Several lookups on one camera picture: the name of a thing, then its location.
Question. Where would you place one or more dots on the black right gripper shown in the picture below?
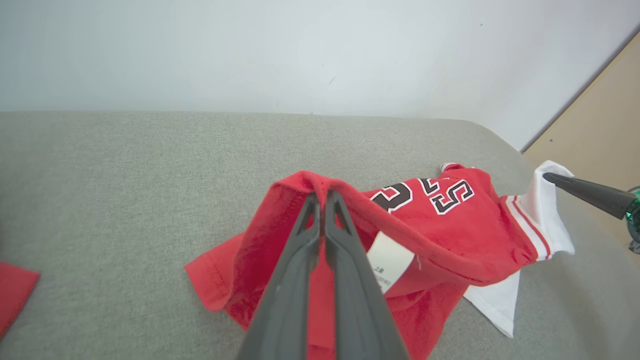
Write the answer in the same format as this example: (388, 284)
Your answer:
(636, 215)

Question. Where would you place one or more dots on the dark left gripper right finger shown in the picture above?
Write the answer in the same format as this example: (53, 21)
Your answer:
(357, 320)

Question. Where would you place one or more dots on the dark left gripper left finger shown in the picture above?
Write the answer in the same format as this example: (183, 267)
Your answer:
(285, 320)

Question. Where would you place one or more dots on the red bulls 23 jersey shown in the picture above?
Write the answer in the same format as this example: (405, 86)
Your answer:
(450, 235)

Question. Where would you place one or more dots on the red shorts white side stripe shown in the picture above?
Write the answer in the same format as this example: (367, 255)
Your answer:
(12, 295)

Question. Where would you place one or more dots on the grey fabric sofa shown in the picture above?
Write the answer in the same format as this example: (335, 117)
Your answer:
(125, 200)

